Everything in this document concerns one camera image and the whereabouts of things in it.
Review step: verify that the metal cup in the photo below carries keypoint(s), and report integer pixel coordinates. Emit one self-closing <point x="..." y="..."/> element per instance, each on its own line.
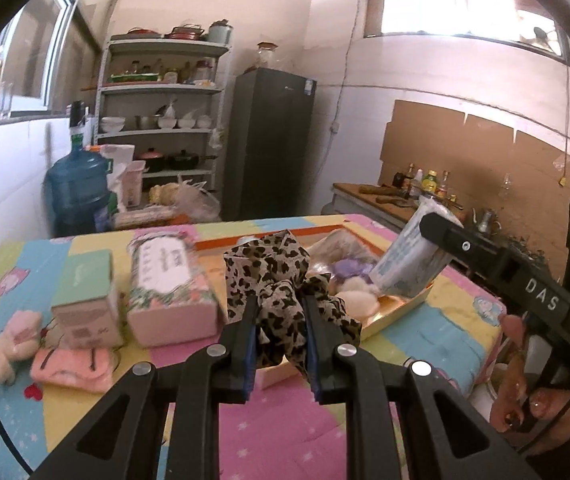
<point x="146" y="123"/>

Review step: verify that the pale condiment bottle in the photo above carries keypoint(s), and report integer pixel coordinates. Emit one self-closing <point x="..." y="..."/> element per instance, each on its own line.
<point x="417" y="182"/>

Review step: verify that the pink folded towel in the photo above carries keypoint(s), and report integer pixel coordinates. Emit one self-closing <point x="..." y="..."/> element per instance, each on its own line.
<point x="72" y="367"/>

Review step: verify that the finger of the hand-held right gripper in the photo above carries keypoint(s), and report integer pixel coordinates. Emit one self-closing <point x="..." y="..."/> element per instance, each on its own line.
<point x="465" y="245"/>

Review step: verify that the clear plastic bagged item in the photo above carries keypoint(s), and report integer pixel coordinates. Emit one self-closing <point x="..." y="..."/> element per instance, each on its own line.
<point x="340" y="247"/>

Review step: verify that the black wok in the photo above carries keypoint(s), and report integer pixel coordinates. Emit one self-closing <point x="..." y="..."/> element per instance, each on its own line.
<point x="182" y="161"/>

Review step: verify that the brown cardboard sheet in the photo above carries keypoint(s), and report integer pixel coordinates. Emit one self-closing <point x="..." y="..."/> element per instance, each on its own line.
<point x="465" y="145"/>

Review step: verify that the long noodle packet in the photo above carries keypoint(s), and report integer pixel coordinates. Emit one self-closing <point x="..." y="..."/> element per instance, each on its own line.
<point x="145" y="217"/>

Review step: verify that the clear drinking glass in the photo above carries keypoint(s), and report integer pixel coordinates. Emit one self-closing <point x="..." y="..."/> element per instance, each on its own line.
<point x="5" y="102"/>

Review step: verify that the red pan stack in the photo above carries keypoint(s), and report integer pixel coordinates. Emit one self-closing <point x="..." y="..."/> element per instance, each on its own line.
<point x="185" y="33"/>

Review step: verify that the yellow tray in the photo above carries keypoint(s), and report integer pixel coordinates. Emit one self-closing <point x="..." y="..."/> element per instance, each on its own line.
<point x="395" y="305"/>

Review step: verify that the large white bowl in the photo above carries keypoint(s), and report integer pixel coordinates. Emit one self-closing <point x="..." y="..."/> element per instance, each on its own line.
<point x="113" y="125"/>

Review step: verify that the wooden top counter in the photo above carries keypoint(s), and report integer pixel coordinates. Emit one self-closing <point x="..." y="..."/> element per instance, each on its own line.
<point x="347" y="190"/>

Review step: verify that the dark grey fridge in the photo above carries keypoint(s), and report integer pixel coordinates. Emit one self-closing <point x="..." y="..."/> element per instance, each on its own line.
<point x="270" y="145"/>

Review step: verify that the yellow bagged food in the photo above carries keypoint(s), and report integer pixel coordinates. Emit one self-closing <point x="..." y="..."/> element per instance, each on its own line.
<point x="164" y="194"/>

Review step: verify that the brown wooden piece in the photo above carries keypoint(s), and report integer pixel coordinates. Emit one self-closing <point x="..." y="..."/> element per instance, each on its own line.
<point x="377" y="190"/>
<point x="392" y="200"/>

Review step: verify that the glass jar with red lid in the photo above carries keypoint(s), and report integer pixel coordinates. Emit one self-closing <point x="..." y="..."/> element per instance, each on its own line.
<point x="266" y="57"/>

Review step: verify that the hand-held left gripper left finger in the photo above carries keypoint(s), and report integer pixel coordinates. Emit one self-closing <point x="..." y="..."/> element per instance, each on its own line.
<point x="250" y="355"/>

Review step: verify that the purple plush doll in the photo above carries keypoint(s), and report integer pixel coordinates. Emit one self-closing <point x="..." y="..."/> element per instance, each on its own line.
<point x="352" y="272"/>

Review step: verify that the flat red plate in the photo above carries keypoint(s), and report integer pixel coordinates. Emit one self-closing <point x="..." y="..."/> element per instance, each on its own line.
<point x="142" y="33"/>

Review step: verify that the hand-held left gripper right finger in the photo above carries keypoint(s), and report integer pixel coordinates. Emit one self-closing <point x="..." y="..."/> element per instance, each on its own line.
<point x="315" y="360"/>

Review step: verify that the floral wet wipes pack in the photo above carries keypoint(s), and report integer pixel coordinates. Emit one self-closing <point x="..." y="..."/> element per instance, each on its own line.
<point x="165" y="280"/>

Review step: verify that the small white bowl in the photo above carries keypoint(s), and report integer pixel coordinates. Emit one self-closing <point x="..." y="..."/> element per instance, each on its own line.
<point x="167" y="123"/>
<point x="204" y="122"/>
<point x="186" y="123"/>

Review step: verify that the pink plush toy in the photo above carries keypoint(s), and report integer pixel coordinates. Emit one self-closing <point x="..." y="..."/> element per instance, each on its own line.
<point x="7" y="345"/>

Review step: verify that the high wall window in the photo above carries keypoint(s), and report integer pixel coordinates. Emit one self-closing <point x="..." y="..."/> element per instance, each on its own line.
<point x="440" y="0"/>

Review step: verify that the yellow green bottle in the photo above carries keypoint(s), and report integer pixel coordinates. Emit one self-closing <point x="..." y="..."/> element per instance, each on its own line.
<point x="430" y="183"/>

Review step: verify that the teal canister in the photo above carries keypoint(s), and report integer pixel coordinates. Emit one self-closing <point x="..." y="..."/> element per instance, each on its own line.
<point x="220" y="33"/>

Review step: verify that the green tray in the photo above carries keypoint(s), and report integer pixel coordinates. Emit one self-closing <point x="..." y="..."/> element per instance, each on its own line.
<point x="134" y="78"/>

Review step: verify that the sliding aluminium window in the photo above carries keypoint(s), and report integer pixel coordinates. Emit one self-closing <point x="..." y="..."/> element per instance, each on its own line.
<point x="65" y="30"/>

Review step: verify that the blue water jug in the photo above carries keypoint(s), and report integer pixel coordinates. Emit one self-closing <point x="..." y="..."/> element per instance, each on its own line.
<point x="77" y="190"/>

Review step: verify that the dark sauce bottle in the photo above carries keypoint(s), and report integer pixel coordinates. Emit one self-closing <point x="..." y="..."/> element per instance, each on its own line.
<point x="409" y="180"/>

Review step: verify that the leopard print cloth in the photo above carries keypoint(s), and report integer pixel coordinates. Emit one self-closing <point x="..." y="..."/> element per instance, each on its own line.
<point x="275" y="280"/>

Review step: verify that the white sack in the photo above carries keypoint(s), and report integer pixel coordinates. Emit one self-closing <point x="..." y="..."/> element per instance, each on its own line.
<point x="117" y="170"/>

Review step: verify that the black water jug pump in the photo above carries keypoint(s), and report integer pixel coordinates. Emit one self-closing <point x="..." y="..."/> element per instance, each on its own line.
<point x="77" y="120"/>

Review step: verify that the green tissue box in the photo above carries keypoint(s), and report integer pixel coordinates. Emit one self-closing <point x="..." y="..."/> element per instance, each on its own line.
<point x="85" y="290"/>

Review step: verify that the clear plastic bag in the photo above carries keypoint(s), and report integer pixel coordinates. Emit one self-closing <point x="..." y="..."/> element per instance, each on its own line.
<point x="197" y="202"/>

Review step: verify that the wall socket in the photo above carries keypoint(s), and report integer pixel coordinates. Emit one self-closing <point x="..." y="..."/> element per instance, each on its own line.
<point x="335" y="128"/>

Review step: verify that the white metal shelf rack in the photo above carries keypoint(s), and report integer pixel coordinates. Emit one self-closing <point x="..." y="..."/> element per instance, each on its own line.
<point x="165" y="89"/>

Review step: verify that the white blue tissue pack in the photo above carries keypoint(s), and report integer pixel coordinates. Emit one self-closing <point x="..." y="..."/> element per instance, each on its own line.
<point x="410" y="260"/>

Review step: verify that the red cooking pot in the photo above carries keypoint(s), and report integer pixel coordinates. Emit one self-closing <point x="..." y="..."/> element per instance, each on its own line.
<point x="152" y="161"/>

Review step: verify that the person's right hand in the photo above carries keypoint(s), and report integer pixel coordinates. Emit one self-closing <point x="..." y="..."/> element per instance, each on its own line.
<point x="505" y="400"/>

